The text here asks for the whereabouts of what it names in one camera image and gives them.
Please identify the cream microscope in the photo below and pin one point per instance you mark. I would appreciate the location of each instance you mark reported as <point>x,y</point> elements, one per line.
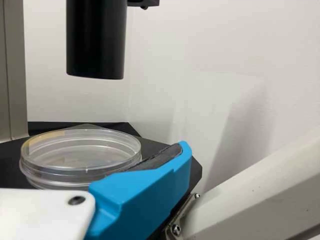
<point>95,37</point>

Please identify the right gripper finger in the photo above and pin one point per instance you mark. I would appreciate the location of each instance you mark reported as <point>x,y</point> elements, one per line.
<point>140,195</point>

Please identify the petri dish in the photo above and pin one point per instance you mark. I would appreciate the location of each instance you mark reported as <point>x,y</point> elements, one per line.
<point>75,152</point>

